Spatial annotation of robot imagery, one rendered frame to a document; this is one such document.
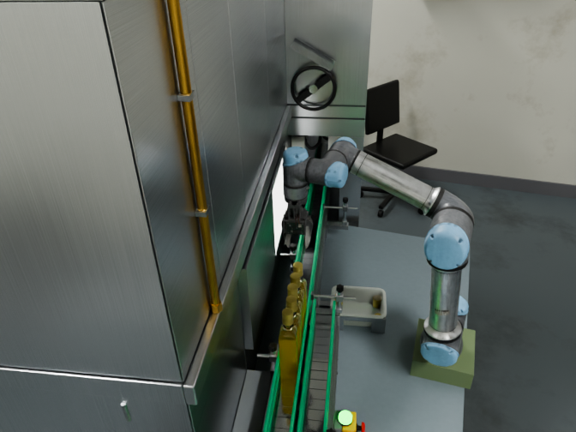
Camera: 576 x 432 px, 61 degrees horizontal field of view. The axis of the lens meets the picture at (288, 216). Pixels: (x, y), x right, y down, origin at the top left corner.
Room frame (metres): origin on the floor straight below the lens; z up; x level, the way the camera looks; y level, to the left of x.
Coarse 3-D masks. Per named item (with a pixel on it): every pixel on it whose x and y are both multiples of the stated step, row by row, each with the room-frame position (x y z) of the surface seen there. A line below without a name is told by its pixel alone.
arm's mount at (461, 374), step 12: (420, 324) 1.36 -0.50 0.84; (420, 336) 1.30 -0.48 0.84; (468, 336) 1.29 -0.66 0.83; (420, 348) 1.24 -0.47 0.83; (468, 348) 1.24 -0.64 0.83; (420, 360) 1.19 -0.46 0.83; (468, 360) 1.19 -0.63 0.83; (420, 372) 1.18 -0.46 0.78; (432, 372) 1.17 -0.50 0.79; (444, 372) 1.16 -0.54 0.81; (456, 372) 1.14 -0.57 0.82; (468, 372) 1.14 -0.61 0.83; (456, 384) 1.14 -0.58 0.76; (468, 384) 1.13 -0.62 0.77
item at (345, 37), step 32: (288, 0) 2.27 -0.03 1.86; (320, 0) 2.25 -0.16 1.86; (352, 0) 2.23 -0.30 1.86; (288, 32) 2.27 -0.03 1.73; (320, 32) 2.25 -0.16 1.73; (352, 32) 2.23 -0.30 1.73; (288, 64) 2.27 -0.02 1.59; (352, 64) 2.23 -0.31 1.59; (288, 96) 2.27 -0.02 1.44; (352, 96) 2.23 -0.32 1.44; (288, 128) 2.27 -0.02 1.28; (320, 128) 2.25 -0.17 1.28; (352, 128) 2.23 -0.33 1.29
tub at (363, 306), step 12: (348, 288) 1.58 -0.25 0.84; (360, 288) 1.57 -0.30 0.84; (372, 288) 1.57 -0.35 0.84; (348, 300) 1.57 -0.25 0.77; (360, 300) 1.57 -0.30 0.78; (372, 300) 1.56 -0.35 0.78; (384, 300) 1.49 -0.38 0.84; (348, 312) 1.51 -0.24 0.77; (360, 312) 1.50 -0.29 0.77; (372, 312) 1.50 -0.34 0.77; (384, 312) 1.43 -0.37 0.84
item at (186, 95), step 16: (176, 0) 0.88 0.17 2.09; (176, 16) 0.87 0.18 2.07; (176, 32) 0.87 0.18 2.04; (176, 48) 0.88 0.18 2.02; (192, 96) 0.88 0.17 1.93; (192, 112) 0.88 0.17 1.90; (192, 128) 0.88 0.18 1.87; (192, 144) 0.87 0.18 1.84; (192, 160) 0.88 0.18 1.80; (208, 208) 0.89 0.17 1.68; (208, 224) 0.88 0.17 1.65; (208, 240) 0.88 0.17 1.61; (208, 256) 0.87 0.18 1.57; (208, 272) 0.87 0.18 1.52
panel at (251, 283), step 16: (272, 192) 1.60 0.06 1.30; (272, 208) 1.59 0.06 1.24; (256, 224) 1.37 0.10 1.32; (272, 224) 1.57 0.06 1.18; (256, 240) 1.29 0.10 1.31; (272, 240) 1.55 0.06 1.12; (256, 256) 1.27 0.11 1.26; (272, 256) 1.53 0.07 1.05; (256, 272) 1.26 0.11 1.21; (272, 272) 1.52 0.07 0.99; (240, 288) 1.13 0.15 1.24; (256, 288) 1.24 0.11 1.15; (240, 304) 1.14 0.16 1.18; (256, 304) 1.22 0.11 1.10; (256, 320) 1.20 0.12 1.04; (256, 336) 1.18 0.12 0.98
